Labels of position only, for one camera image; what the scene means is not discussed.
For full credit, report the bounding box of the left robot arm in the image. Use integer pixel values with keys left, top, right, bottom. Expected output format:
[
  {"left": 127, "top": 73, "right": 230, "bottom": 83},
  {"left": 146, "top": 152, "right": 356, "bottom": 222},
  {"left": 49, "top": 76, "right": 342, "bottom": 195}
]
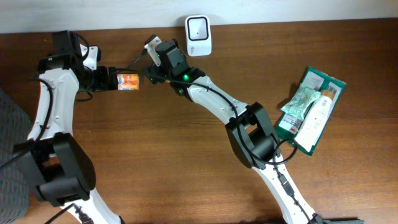
[{"left": 13, "top": 30, "right": 123, "bottom": 223}]

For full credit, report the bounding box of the green white 3M bag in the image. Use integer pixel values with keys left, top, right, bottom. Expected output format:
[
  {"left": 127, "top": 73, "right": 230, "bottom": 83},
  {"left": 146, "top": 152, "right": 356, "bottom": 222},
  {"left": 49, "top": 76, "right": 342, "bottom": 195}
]
[{"left": 275, "top": 67, "right": 346, "bottom": 156}]

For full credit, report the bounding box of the orange tissue pack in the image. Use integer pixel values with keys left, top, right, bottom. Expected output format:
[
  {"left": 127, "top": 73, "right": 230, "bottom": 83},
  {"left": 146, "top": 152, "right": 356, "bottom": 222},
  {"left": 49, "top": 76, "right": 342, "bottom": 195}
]
[{"left": 116, "top": 73, "right": 139, "bottom": 90}]

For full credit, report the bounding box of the white tube gold cap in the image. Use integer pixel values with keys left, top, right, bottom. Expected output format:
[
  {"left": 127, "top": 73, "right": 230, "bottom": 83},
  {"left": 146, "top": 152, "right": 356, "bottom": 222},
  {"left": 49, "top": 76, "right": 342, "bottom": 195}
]
[{"left": 295, "top": 90, "right": 335, "bottom": 152}]

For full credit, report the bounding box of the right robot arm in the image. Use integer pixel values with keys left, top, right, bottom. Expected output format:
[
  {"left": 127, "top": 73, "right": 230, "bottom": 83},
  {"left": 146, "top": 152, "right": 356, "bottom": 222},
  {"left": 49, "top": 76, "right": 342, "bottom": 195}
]
[{"left": 144, "top": 37, "right": 322, "bottom": 223}]

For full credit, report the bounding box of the teal snack packet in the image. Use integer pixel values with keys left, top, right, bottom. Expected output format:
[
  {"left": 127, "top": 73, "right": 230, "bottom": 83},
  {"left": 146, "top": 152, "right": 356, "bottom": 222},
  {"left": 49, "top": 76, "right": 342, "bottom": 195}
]
[{"left": 280, "top": 85, "right": 321, "bottom": 121}]

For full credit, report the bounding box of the grey plastic basket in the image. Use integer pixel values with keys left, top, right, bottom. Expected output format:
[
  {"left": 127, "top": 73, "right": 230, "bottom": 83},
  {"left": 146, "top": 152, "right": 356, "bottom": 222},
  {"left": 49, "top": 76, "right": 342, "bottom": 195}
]
[{"left": 0, "top": 88, "right": 32, "bottom": 224}]

